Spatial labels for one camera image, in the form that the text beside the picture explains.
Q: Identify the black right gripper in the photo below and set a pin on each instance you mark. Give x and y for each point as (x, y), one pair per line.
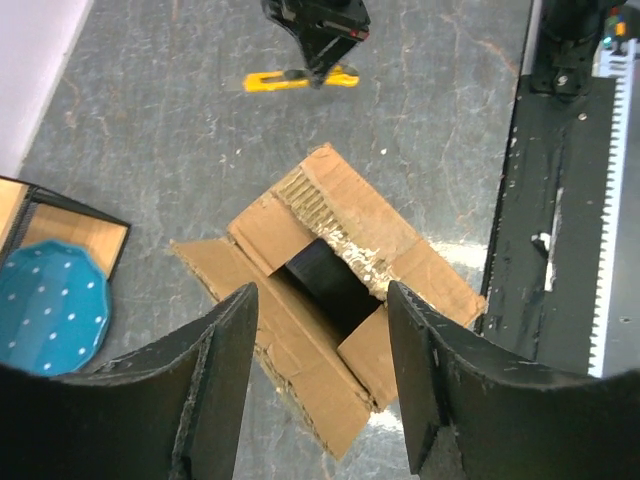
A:
(345, 23)

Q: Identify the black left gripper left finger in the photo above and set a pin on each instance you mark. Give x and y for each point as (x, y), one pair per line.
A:
(170, 410)

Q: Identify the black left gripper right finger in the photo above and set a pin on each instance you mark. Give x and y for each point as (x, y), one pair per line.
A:
(512, 418)

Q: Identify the yellow utility knife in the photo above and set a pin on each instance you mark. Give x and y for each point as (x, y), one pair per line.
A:
(279, 80)

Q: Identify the brown cardboard express box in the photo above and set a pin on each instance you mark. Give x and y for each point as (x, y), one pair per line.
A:
(336, 387)

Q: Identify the blue dotted plate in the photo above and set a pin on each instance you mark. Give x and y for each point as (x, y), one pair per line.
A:
(55, 308)

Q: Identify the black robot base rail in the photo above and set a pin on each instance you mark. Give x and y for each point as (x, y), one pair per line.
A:
(549, 275)

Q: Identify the black wire wooden shelf rack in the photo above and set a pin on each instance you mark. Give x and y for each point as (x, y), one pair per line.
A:
(31, 214)

